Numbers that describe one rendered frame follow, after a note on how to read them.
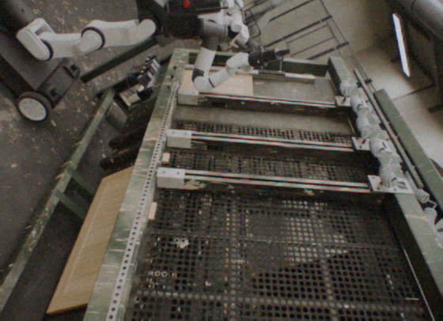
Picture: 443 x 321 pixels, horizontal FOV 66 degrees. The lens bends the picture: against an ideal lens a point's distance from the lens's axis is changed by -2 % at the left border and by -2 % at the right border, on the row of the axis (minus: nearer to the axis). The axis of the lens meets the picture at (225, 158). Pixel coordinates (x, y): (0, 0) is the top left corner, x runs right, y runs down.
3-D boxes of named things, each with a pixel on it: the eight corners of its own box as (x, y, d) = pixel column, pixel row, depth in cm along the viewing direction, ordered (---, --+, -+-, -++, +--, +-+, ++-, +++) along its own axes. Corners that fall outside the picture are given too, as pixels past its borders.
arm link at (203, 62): (185, 84, 190) (197, 46, 181) (191, 81, 202) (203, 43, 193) (204, 92, 190) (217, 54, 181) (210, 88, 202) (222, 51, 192)
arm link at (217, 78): (230, 79, 186) (202, 96, 193) (233, 76, 196) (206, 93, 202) (219, 62, 184) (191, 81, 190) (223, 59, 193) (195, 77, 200)
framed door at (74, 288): (104, 180, 226) (102, 178, 224) (174, 152, 208) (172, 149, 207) (49, 315, 158) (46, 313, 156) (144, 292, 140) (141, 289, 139)
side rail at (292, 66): (189, 62, 276) (189, 48, 269) (323, 73, 280) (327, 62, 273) (188, 65, 272) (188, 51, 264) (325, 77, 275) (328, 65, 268)
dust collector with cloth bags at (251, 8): (208, 7, 805) (297, -40, 735) (222, 32, 846) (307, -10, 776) (205, 28, 703) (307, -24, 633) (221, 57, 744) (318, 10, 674)
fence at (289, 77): (186, 69, 253) (186, 64, 251) (312, 80, 256) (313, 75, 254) (185, 72, 249) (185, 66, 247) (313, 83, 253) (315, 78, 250)
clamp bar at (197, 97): (179, 96, 223) (179, 62, 207) (357, 112, 227) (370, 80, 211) (177, 104, 215) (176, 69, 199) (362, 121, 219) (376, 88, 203)
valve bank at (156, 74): (132, 59, 249) (159, 44, 242) (144, 75, 257) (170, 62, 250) (113, 94, 211) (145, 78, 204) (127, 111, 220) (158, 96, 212)
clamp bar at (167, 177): (160, 175, 167) (157, 136, 151) (396, 193, 171) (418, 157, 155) (156, 190, 159) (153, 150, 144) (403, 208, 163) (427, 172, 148)
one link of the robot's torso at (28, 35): (11, 35, 199) (27, 25, 195) (27, 24, 214) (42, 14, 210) (38, 65, 211) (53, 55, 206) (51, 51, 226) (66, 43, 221)
